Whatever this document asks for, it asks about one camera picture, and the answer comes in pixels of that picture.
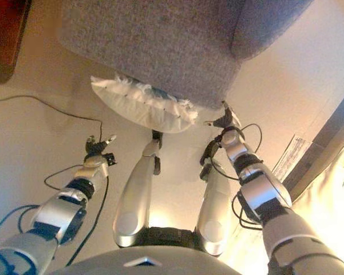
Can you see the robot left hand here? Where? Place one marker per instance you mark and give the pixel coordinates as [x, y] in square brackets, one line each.
[95, 147]

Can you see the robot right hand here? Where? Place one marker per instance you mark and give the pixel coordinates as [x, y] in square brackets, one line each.
[227, 120]

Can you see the cream fringed cushion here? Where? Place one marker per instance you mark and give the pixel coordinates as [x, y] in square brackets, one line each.
[143, 109]

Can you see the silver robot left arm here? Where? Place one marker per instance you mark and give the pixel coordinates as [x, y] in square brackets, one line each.
[60, 212]

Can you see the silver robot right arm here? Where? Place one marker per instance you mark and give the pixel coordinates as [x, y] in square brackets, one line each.
[263, 189]

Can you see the silver robot left leg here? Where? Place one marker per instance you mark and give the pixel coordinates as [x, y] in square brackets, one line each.
[134, 200]

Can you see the silver robot leg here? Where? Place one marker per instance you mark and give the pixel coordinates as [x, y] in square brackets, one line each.
[134, 200]
[214, 206]

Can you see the grey striped rug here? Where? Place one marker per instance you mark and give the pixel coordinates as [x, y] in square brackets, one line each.
[292, 154]

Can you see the silver robot right leg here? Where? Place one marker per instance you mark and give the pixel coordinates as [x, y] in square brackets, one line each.
[214, 206]

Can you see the grey upholstered armchair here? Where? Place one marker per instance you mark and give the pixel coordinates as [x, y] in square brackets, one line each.
[174, 43]

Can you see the grey robot torso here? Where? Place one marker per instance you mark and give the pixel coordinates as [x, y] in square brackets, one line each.
[103, 263]

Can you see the brown wooden wardrobe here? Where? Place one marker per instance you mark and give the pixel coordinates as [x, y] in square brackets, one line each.
[5, 34]

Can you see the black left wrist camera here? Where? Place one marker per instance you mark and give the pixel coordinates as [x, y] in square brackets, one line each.
[111, 159]

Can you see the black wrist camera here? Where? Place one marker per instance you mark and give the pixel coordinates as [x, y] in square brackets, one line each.
[111, 159]
[209, 151]

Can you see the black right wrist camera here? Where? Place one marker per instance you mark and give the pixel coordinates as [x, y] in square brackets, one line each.
[209, 151]

